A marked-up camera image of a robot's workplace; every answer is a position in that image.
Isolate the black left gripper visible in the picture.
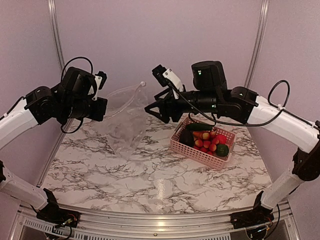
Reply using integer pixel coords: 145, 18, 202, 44
60, 96, 108, 122

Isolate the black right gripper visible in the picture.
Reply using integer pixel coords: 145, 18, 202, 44
144, 86, 220, 124

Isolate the clear zip top bag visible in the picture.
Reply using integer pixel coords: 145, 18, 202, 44
94, 81, 148, 160

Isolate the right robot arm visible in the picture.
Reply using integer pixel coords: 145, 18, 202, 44
145, 60, 320, 224

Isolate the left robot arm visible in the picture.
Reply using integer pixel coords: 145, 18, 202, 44
0, 67, 108, 223

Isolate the dark purple eggplant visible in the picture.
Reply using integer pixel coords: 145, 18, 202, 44
179, 128, 195, 148

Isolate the green cucumber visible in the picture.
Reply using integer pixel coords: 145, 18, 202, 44
185, 122, 213, 132

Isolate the orange carrot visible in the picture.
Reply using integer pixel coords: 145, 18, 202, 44
192, 131, 204, 140

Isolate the bunch of red lychees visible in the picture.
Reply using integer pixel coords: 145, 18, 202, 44
193, 130, 218, 155

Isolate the red strawberry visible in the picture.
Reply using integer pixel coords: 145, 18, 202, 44
215, 134, 227, 144

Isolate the green avocado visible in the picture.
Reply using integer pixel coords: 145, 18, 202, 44
215, 143, 230, 157

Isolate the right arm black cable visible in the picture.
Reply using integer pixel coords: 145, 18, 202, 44
167, 79, 291, 127

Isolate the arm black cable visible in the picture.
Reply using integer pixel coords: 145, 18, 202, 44
167, 79, 291, 127
59, 56, 95, 134

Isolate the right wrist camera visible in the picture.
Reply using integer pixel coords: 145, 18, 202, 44
151, 64, 186, 92

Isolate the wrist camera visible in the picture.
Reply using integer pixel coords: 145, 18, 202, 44
89, 71, 107, 101
151, 64, 186, 92

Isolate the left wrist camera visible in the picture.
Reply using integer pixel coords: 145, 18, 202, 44
89, 71, 107, 101

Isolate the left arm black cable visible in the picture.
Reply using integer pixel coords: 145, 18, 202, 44
59, 56, 95, 134

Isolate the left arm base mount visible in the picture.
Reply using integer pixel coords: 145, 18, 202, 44
36, 208, 81, 228

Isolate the left aluminium corner post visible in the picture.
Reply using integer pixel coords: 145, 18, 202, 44
47, 0, 65, 71

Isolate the aluminium corner post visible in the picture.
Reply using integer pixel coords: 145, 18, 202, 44
244, 0, 270, 88
47, 0, 65, 71

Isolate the aluminium front table rail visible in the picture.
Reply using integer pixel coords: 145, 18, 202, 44
9, 199, 302, 240

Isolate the right aluminium corner post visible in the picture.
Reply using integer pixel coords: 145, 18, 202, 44
244, 0, 270, 88

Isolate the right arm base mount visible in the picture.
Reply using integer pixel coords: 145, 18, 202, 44
230, 209, 275, 229

